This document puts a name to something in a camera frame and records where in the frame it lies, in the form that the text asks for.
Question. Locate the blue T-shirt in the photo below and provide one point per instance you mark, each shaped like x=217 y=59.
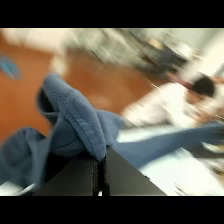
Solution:
x=80 y=116

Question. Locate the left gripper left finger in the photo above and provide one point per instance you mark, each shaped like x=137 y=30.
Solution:
x=80 y=180

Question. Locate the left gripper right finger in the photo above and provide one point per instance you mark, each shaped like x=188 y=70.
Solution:
x=123 y=180

